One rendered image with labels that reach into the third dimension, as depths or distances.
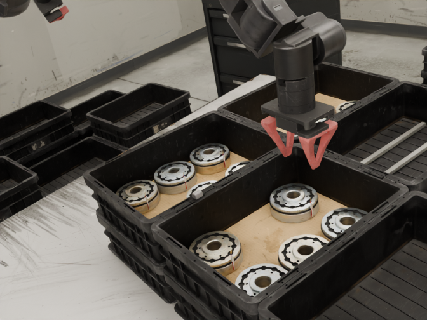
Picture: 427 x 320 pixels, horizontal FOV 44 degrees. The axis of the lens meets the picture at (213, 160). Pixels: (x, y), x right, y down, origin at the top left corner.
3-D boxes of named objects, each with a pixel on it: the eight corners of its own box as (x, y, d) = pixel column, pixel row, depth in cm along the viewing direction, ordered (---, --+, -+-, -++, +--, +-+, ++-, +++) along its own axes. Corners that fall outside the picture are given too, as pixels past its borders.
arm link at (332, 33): (234, 34, 82) (258, -4, 75) (280, 13, 88) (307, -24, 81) (282, 93, 80) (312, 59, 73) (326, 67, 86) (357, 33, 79)
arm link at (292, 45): (263, 39, 76) (295, 43, 72) (293, 25, 80) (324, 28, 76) (268, 83, 79) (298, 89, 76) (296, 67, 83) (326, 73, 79)
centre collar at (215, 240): (212, 260, 98) (211, 257, 98) (196, 248, 102) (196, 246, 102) (232, 246, 101) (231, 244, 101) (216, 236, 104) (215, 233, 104)
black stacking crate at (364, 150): (410, 237, 102) (412, 189, 97) (300, 185, 124) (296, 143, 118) (513, 153, 121) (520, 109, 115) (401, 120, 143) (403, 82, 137)
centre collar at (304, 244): (305, 265, 93) (305, 262, 93) (286, 253, 97) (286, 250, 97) (325, 251, 96) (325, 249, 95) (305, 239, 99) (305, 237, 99)
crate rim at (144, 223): (149, 235, 100) (147, 226, 99) (82, 182, 122) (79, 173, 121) (295, 150, 119) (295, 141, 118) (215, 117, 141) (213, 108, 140)
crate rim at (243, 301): (253, 319, 79) (251, 308, 77) (149, 235, 100) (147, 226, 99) (412, 198, 97) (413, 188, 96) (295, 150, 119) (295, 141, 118)
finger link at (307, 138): (307, 150, 89) (304, 100, 85) (340, 163, 84) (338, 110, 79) (278, 166, 86) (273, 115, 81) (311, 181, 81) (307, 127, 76)
